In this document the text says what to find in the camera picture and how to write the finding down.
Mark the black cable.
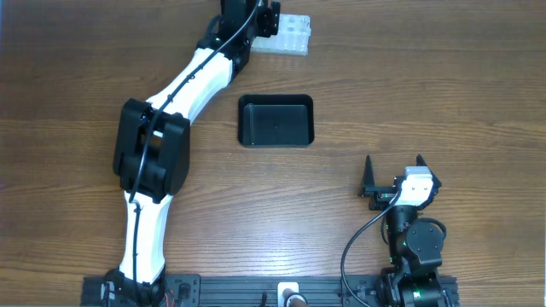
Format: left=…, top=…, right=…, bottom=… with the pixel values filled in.
left=127, top=0, right=262, bottom=206
left=340, top=190, right=403, bottom=307

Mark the black tray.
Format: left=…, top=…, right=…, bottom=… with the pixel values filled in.
left=237, top=93, right=316, bottom=149

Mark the clear test tube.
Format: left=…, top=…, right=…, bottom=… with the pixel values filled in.
left=245, top=103, right=258, bottom=145

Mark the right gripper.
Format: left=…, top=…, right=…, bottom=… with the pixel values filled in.
left=358, top=153, right=443, bottom=211

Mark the mounting rail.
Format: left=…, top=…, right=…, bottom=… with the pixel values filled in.
left=80, top=274, right=461, bottom=307

